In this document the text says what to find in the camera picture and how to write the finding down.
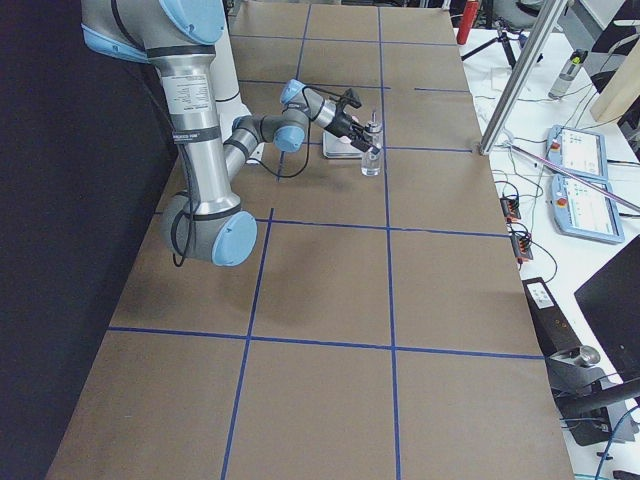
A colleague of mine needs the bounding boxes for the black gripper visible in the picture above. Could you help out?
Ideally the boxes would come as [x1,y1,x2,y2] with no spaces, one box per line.
[329,111,381,154]

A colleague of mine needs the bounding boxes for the glass sauce dispenser bottle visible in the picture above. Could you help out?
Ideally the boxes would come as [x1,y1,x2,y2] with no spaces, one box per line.
[361,110,383,177]

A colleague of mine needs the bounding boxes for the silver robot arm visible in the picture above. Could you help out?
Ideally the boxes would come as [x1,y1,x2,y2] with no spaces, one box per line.
[81,1,380,267]

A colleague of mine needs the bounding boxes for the silver digital kitchen scale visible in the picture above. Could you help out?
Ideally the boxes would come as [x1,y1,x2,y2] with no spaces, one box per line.
[322,131,363,159]

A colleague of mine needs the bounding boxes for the orange connector block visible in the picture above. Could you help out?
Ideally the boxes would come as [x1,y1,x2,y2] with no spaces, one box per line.
[499,196,521,223]

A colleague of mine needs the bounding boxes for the red cylinder bottle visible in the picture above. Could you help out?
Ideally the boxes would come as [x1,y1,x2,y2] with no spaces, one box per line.
[456,0,480,45]

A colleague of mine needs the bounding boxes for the upper blue teach pendant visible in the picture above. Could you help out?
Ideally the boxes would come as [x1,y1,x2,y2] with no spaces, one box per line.
[546,125,608,180]

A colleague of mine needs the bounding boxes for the blue teach pendant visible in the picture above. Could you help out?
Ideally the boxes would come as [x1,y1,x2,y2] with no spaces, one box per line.
[551,174,625,244]
[546,125,608,180]

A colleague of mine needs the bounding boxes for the clear water bottle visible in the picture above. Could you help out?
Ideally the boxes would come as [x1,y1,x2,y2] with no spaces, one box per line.
[548,49,589,100]

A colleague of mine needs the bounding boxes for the lower blue teach pendant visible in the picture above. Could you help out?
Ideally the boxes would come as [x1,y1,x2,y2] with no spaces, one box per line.
[551,174,625,244]

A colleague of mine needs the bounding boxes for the wooden beam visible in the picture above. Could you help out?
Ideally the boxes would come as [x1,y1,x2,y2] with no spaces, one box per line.
[595,0,640,124]

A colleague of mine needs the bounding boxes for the black box with label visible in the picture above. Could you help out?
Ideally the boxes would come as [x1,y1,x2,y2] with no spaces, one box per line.
[522,277,581,357]

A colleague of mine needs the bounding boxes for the black monitor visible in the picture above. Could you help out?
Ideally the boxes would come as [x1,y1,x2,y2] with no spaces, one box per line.
[575,238,640,380]

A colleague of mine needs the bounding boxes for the black clamp metal knob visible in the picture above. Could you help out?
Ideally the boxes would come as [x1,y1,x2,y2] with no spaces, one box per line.
[545,345,639,446]

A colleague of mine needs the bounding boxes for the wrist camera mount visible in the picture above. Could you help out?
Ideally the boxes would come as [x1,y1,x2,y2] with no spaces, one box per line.
[336,88,362,111]

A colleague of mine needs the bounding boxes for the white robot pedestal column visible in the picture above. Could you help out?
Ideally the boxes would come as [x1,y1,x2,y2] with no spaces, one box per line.
[211,25,251,140]

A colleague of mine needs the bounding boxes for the black camera tripod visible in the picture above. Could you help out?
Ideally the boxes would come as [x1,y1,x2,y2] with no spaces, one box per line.
[461,17,528,69]

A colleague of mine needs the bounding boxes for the aluminium frame post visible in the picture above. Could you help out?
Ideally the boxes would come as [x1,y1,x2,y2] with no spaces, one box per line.
[478,0,568,156]

